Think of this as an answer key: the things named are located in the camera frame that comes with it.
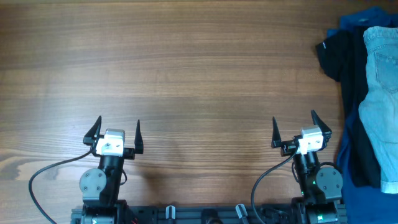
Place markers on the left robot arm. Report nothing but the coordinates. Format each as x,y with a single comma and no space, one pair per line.
100,186

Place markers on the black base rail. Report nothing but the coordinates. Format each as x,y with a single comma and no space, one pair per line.
267,213

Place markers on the light blue denim shorts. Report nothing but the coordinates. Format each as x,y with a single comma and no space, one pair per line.
378,111

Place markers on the dark blue garment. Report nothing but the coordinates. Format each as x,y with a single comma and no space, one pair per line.
364,204

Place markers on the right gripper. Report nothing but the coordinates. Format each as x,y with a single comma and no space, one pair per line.
288,146

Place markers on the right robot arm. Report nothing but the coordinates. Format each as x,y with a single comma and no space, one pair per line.
320,183

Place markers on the black t-shirt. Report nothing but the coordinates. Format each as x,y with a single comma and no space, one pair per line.
342,57

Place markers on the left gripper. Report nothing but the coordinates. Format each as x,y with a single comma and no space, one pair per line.
90,138

